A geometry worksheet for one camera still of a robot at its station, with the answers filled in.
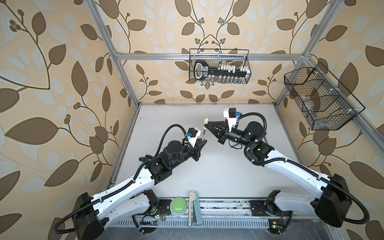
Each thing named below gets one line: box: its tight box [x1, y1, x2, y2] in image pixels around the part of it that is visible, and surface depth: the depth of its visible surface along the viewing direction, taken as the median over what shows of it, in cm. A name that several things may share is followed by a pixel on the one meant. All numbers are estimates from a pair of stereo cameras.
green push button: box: [169, 196, 187, 217], surface depth 75 cm
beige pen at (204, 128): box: [201, 126, 207, 141], surface depth 66 cm
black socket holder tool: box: [193, 60, 251, 84], surface depth 86 cm
